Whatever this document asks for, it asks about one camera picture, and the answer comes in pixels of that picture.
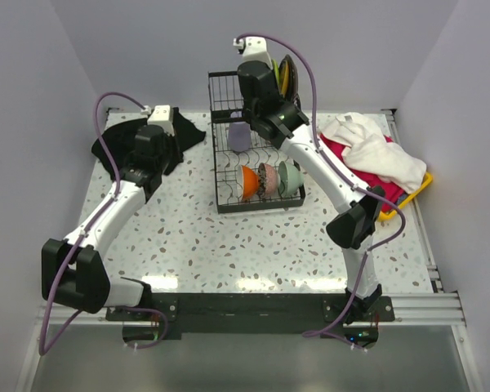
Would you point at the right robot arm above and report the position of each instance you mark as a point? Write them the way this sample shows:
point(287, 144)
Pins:
point(285, 127)

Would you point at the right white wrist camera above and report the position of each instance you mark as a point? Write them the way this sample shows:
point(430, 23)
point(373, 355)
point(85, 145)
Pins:
point(253, 48)

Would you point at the black wire dish rack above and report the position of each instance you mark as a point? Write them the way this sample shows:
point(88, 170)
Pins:
point(225, 109)

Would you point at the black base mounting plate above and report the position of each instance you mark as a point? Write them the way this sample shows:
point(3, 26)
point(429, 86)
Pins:
point(170, 316)

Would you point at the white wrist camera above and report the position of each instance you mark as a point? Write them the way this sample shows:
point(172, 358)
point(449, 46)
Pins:
point(253, 48)
point(161, 116)

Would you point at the yellow plastic tray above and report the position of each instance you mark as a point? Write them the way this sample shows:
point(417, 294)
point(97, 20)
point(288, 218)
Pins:
point(405, 199)

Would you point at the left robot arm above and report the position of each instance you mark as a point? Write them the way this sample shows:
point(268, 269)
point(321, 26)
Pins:
point(73, 271)

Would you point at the magenta cloth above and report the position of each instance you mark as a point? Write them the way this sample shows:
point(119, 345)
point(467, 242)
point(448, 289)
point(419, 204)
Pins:
point(392, 191)

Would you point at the red floral plate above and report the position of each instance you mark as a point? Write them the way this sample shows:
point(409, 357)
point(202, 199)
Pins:
point(295, 83)

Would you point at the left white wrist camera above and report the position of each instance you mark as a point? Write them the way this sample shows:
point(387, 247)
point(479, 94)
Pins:
point(161, 116)

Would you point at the black cloth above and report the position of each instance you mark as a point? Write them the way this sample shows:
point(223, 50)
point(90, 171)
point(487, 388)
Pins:
point(139, 145)

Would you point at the yellow patterned plate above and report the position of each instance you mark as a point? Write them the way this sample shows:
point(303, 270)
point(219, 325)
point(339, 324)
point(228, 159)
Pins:
point(283, 77)

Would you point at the white towel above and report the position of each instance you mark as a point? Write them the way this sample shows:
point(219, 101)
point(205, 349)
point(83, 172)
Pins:
point(367, 150)

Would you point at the celadon green bowl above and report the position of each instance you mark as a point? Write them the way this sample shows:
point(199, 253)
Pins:
point(290, 179)

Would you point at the lavender plastic cup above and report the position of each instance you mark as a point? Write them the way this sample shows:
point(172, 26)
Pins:
point(239, 137)

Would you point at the leaf patterned bowl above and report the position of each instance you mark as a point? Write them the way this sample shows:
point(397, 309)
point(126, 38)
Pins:
point(268, 181)

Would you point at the lime green plate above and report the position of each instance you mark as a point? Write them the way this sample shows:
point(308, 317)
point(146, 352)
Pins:
point(276, 73)

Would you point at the white pink bowl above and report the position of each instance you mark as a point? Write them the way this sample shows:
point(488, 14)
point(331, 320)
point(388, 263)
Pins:
point(248, 183)

